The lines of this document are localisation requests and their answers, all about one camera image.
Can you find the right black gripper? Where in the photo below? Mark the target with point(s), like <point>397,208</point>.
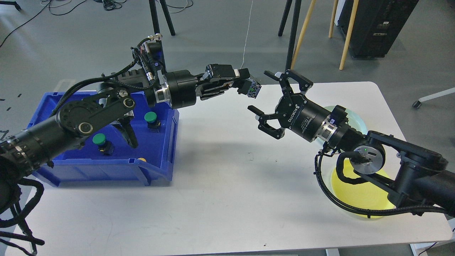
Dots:
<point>302,117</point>

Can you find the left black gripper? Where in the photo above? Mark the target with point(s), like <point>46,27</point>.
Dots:
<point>179,87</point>

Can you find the green button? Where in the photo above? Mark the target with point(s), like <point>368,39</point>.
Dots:
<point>105,146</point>
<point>153,123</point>

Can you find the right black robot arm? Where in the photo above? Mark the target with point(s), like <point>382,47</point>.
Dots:
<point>415,179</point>

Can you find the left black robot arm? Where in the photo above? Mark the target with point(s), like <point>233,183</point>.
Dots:
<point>89,106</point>

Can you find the pale green plate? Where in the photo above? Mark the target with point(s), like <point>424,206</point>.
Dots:
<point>357,121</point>

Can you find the yellow plate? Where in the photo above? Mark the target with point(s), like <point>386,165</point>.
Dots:
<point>366,195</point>

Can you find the black tripod right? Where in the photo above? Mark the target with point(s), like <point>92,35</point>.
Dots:
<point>294,25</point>

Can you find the black equipment cabinet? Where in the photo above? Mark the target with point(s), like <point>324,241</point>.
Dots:
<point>377,25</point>

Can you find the white chair base leg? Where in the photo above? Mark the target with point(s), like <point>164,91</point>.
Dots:
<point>417,104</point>

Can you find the blue plastic bin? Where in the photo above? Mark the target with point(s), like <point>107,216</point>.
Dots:
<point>88,164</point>

